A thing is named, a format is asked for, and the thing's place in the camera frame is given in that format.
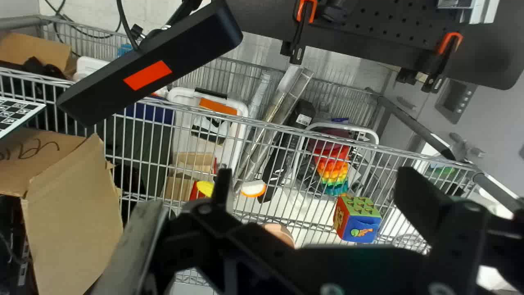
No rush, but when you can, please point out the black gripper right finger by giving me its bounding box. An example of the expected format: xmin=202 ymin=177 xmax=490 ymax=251
xmin=392 ymin=166 xmax=462 ymax=246

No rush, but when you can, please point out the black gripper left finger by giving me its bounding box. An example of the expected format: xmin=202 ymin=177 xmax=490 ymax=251
xmin=210 ymin=166 xmax=235 ymax=207

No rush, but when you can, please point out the colourful soft toy cube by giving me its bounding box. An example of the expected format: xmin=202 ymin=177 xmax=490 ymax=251
xmin=333 ymin=194 xmax=385 ymax=246

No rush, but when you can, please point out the white orange plastic case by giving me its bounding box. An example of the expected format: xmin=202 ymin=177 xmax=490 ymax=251
xmin=166 ymin=86 xmax=251 ymax=167

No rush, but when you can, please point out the orange black clamp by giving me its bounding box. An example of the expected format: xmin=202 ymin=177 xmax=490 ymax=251
xmin=397 ymin=30 xmax=466 ymax=94
xmin=281 ymin=0 xmax=321 ymax=66

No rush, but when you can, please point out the large brown cardboard box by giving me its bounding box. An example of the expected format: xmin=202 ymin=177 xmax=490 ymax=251
xmin=0 ymin=128 xmax=125 ymax=295

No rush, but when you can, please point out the black perforated board table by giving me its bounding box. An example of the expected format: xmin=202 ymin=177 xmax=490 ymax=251
xmin=228 ymin=0 xmax=524 ymax=92

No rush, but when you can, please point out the black white calibration board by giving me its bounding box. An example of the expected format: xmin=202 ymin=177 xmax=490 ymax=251
xmin=0 ymin=97 xmax=48 ymax=141

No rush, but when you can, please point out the small brown cardboard box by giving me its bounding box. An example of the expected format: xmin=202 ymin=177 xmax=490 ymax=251
xmin=0 ymin=31 xmax=79 ymax=81

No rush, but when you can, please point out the silver wire shelf rack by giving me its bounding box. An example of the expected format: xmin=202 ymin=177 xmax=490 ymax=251
xmin=0 ymin=15 xmax=497 ymax=256

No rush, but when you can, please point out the black stereo camera orange sticker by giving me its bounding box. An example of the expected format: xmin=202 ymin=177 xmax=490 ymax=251
xmin=56 ymin=0 xmax=246 ymax=128

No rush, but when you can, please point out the black camera cable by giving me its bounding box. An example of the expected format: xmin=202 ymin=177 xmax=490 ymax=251
xmin=43 ymin=0 xmax=146 ymax=53

